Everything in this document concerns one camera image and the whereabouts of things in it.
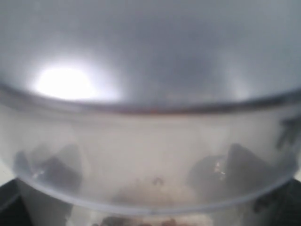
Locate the clear plastic shaker bottle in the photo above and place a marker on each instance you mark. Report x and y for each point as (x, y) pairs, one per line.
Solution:
(149, 112)

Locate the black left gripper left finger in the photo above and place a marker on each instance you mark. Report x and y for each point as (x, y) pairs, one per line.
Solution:
(12, 209)

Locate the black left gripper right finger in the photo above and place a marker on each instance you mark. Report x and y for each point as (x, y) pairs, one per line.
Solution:
(280, 207)

